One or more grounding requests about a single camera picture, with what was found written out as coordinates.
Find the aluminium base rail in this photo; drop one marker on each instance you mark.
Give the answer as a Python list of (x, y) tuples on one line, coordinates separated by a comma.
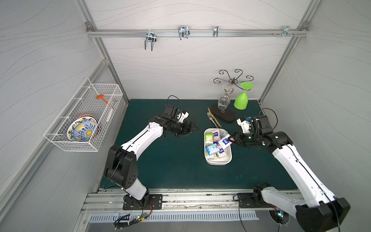
[(173, 200)]

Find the white wire basket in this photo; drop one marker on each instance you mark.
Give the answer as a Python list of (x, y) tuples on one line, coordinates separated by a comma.
[(84, 103)]

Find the green white tissue pack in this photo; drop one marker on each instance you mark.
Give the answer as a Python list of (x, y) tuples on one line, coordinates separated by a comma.
[(212, 157)]

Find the metal fork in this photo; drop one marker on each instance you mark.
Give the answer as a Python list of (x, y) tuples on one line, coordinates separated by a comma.
[(211, 119)]

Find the green plastic wine glass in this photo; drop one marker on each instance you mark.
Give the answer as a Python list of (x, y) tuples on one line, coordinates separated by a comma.
[(242, 100)]

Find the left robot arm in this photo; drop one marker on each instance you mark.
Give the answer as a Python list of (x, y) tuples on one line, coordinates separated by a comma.
[(121, 166)]

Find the aluminium top rail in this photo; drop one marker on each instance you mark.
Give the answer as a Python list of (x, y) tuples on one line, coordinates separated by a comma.
[(194, 33)]

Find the clear wine glass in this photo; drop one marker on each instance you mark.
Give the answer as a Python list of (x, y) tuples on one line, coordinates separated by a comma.
[(224, 101)]

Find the teal cartoon tissue pack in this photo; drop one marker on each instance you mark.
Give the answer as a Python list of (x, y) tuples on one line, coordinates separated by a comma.
[(223, 133)]

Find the pink white tissue pack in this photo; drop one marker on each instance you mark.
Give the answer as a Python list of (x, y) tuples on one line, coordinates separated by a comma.
[(221, 153)]

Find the white oval storage box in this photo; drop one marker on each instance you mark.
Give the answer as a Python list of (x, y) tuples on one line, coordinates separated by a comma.
[(220, 161)]

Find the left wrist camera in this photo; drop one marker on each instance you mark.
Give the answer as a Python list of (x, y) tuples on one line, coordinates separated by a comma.
[(172, 113)]

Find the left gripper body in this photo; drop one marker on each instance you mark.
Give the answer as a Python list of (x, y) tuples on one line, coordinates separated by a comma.
[(185, 127)]

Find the blue yellow patterned plate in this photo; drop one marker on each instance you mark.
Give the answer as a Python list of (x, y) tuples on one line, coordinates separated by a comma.
[(82, 129)]

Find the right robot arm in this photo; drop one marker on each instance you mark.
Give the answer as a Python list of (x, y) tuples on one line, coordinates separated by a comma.
[(316, 208)]

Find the single metal hook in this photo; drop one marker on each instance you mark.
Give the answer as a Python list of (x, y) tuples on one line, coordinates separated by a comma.
[(215, 31)]

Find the double metal hook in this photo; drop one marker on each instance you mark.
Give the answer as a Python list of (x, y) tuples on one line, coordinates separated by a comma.
[(151, 38), (183, 32)]

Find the wooden knife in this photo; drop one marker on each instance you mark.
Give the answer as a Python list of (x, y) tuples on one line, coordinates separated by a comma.
[(219, 125)]

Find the pink Tempo tissue pack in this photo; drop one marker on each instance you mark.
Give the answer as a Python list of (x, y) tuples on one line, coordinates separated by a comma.
[(216, 135)]

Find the light blue tissue pack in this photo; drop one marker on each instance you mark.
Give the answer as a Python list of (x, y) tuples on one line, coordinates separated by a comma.
[(212, 149)]

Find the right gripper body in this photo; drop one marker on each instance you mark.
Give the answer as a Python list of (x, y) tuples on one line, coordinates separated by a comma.
[(240, 137)]

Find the orange handled brush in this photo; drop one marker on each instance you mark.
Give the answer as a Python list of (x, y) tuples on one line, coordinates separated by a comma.
[(101, 97)]

